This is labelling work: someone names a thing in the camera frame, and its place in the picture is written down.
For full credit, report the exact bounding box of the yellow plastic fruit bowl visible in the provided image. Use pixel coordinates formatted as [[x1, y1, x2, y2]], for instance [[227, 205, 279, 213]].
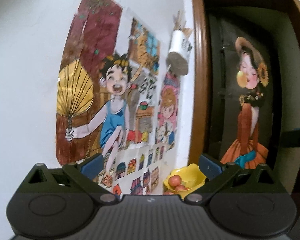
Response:
[[163, 164, 207, 200]]

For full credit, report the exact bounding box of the red apple in bowl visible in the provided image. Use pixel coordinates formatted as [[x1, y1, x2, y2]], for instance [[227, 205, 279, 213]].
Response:
[[168, 175, 182, 187]]

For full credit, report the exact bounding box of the colourful houses drawing sheet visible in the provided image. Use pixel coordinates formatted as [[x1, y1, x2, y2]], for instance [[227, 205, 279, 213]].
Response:
[[96, 143, 175, 196]]

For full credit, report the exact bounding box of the pink girl cartoon drawing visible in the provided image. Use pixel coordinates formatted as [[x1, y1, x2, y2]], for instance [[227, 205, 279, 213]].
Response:
[[155, 70, 180, 149]]

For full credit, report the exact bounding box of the boy with fan drawing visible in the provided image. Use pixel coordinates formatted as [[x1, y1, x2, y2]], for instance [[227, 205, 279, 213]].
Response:
[[55, 0, 161, 167]]

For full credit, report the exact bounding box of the girl in orange dress poster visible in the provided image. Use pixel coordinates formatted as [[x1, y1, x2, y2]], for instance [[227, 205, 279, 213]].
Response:
[[221, 36, 269, 169]]

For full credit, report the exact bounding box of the white paper cup holder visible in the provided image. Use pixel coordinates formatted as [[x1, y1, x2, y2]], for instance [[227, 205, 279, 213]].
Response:
[[167, 10, 193, 76]]

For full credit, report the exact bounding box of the brown wooden door frame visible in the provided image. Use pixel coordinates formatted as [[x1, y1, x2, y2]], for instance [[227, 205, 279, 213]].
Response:
[[187, 0, 300, 201]]

